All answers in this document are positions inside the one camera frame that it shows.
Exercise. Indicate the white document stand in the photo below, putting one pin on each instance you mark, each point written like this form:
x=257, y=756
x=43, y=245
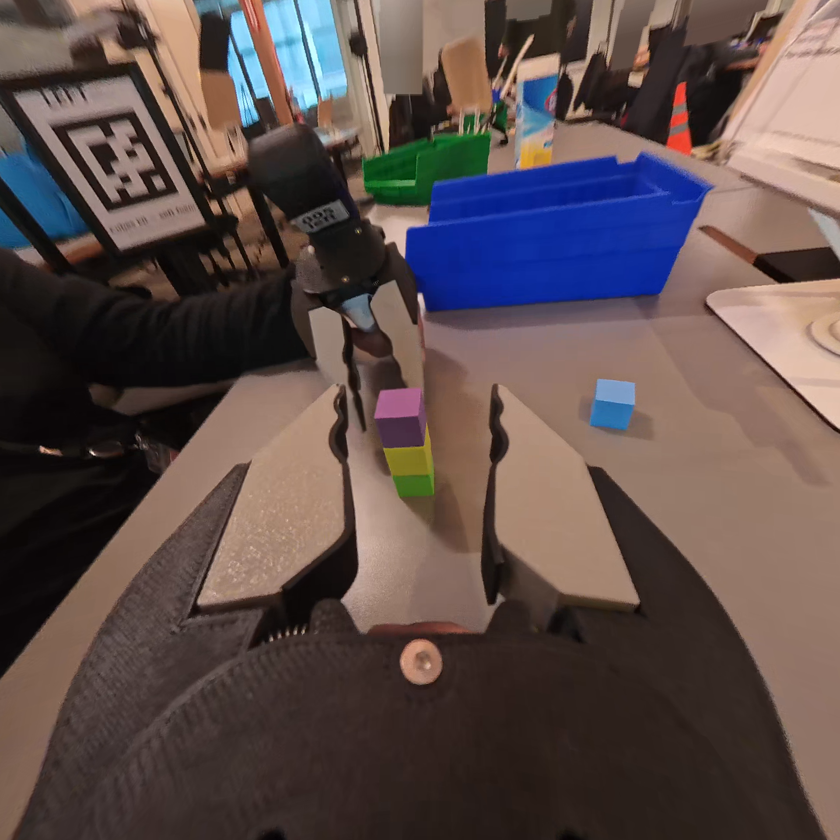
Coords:
x=778, y=52
x=774, y=328

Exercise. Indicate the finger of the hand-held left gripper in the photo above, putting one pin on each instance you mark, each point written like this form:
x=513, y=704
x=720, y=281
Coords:
x=407, y=334
x=327, y=341

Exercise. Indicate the framed marker sign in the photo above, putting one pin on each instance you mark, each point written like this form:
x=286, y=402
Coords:
x=65, y=170

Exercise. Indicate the person's dark clothing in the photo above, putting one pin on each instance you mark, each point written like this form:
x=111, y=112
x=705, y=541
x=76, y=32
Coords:
x=39, y=525

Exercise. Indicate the blue plastic bin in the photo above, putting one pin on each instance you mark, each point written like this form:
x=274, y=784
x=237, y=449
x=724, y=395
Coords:
x=544, y=249

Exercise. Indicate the green foam cube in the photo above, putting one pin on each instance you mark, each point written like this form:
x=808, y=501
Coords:
x=415, y=485

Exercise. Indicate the wooden diagonal beam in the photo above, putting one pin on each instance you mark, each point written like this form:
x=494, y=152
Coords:
x=266, y=52

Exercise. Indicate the person's left hand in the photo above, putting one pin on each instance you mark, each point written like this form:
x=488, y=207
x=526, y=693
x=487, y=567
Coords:
x=371, y=341

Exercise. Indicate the yellow-blue wipes canister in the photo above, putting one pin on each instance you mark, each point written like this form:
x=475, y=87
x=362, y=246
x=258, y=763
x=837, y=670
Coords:
x=535, y=124

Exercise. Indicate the blue foam cube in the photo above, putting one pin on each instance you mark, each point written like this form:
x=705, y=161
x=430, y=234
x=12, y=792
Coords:
x=612, y=405

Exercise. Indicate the orange traffic cone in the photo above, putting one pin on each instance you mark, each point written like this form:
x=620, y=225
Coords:
x=679, y=124

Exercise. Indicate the green plastic bin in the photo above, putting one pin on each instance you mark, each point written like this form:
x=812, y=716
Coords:
x=426, y=170

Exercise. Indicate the white instruction sheet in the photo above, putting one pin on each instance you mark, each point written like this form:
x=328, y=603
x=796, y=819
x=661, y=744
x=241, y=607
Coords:
x=814, y=98

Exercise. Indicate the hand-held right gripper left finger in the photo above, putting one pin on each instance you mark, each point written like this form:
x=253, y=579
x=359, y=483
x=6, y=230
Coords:
x=282, y=525

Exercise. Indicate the person's left forearm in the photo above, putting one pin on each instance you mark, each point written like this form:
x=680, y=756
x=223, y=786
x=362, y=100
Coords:
x=164, y=328

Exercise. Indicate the yellow foam cube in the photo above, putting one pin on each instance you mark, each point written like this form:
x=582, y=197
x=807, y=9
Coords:
x=410, y=459

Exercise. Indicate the black easel stand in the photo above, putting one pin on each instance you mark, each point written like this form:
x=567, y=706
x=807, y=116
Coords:
x=190, y=269

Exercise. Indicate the rounded wooden board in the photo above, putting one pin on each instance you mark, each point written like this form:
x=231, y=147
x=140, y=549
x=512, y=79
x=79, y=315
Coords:
x=220, y=98
x=466, y=72

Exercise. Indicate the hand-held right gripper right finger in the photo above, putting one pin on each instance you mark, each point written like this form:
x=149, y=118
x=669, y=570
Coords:
x=558, y=525

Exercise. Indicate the purple foam cube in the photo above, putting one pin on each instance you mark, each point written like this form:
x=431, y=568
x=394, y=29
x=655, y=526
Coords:
x=400, y=417

